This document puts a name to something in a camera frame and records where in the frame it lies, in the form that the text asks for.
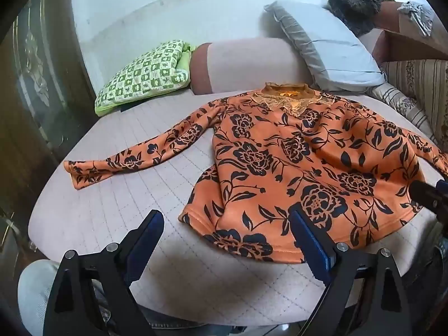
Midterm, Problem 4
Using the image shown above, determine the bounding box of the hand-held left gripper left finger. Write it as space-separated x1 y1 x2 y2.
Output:
44 209 165 336

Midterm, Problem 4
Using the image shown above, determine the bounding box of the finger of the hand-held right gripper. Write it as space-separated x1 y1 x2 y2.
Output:
409 179 448 218

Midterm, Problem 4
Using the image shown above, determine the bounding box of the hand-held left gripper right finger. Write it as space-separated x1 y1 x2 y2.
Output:
288 207 413 336

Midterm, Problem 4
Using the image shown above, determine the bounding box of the orange black floral shirt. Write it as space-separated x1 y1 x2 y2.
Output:
64 82 448 265

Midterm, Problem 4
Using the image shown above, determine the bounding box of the pink quilted bed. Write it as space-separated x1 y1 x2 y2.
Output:
28 87 442 326

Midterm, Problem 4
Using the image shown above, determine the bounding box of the beige striped cushion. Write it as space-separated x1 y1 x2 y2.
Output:
366 58 448 145

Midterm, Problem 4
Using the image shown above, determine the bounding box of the cardboard box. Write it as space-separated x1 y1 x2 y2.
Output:
371 2 448 66

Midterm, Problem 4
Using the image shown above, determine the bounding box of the green checkered pillow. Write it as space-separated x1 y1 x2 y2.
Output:
94 40 198 118

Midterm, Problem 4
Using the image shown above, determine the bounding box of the grey white pillow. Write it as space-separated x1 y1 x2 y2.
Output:
263 0 386 94

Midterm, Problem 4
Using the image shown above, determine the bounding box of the grey white crumpled cloth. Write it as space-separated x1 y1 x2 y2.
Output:
397 1 435 38

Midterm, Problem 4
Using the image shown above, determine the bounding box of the pink brown bolster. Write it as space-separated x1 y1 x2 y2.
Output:
189 37 316 96

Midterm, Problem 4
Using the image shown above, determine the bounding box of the dark wooden wardrobe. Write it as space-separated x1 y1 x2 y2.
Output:
0 0 99 263

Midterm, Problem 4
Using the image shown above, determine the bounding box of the dark fur garment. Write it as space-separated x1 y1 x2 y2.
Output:
327 0 394 38

